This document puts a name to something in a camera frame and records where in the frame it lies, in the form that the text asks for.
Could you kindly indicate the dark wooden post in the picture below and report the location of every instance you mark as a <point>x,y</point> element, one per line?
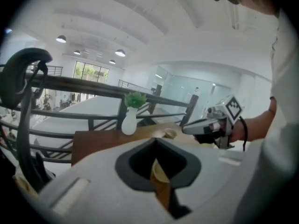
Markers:
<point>192,111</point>
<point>158,90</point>

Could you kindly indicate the white ceiling light fixture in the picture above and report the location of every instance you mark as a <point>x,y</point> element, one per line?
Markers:
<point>234,16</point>

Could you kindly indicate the black pendant lamp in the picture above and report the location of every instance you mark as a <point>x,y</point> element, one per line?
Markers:
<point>120,53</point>
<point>77,52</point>
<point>60,39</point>
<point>112,61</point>

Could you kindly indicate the person's right hand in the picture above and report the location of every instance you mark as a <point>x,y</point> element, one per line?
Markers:
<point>217,129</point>

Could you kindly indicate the black curved railing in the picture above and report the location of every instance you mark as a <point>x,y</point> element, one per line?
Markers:
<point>93,87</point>

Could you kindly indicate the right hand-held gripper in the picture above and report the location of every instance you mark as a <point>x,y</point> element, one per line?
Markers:
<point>230,115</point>

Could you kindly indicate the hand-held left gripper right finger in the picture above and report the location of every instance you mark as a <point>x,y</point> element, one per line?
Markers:
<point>210,171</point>

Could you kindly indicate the person's white shirt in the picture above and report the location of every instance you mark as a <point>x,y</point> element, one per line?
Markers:
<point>285,78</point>

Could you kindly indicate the person's right forearm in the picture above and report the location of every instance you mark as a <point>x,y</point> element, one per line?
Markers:
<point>257,127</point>

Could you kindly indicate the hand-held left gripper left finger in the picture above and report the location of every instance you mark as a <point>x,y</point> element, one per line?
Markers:
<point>105,171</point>

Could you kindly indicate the black balcony railing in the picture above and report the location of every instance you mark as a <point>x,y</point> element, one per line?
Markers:
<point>51,70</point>
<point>130,85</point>

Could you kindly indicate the white ceramic vase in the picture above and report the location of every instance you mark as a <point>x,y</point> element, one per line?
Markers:
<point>129,123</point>

